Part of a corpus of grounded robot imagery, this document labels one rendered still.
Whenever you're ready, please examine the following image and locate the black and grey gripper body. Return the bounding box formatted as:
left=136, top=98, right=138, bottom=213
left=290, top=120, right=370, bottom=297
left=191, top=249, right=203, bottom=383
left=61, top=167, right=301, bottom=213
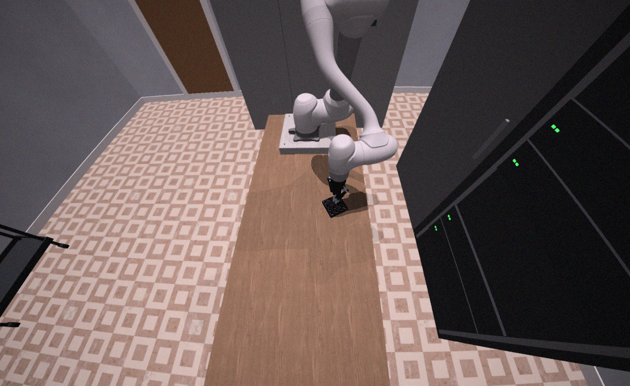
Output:
left=331, top=179, right=346, bottom=190

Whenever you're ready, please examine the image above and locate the black knob box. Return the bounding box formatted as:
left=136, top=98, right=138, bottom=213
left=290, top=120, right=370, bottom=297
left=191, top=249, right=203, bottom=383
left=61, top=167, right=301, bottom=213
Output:
left=322, top=197, right=348, bottom=218

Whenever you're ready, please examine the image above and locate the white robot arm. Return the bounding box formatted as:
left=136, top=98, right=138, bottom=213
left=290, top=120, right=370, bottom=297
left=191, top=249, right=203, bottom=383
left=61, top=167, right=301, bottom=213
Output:
left=288, top=0, right=398, bottom=182

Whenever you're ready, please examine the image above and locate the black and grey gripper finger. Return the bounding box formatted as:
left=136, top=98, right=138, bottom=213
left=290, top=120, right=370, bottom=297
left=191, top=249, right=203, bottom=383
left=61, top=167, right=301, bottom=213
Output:
left=327, top=177, right=336, bottom=202
left=335, top=186, right=349, bottom=204

